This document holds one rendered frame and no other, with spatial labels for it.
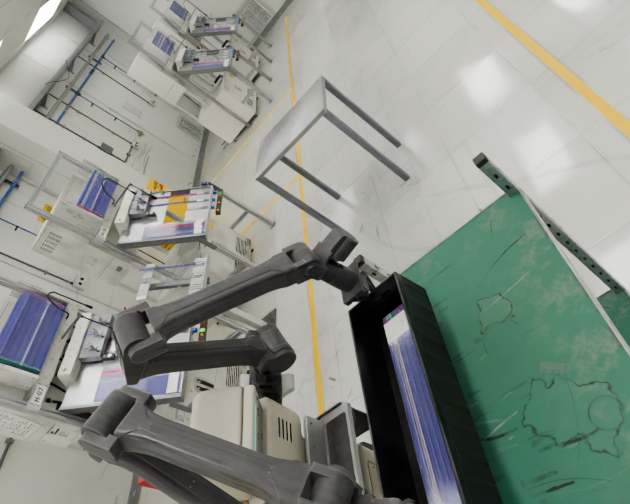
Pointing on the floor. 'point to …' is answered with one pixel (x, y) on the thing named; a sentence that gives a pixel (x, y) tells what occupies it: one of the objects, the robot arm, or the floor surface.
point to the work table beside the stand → (286, 130)
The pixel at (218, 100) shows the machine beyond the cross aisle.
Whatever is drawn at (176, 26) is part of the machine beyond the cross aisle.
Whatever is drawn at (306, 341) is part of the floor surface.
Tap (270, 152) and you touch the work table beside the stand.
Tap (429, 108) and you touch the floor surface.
